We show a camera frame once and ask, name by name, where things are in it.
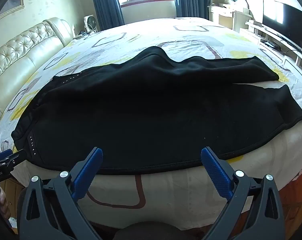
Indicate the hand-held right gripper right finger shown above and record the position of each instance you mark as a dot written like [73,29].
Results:
[216,172]

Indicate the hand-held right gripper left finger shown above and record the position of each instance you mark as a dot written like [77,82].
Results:
[88,172]

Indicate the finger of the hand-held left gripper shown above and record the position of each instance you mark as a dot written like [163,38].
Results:
[5,158]

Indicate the black pants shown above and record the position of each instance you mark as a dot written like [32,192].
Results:
[151,105]

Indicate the person's left hand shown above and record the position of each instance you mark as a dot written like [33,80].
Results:
[2,201]

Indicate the person's dark trouser leg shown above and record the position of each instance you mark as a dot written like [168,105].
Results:
[146,231]

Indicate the cream tufted leather headboard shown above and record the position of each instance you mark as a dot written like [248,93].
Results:
[20,62]

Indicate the patterned white bedsheet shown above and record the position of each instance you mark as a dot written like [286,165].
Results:
[191,37]

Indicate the white desk fan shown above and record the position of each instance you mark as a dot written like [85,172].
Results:
[90,23]

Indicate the white television stand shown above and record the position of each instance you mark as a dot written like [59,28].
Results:
[259,30]

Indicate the white dresser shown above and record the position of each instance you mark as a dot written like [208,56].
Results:
[226,16]

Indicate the black flat television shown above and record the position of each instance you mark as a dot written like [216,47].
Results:
[283,22]

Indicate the framed wall picture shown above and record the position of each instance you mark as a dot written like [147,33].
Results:
[12,1]

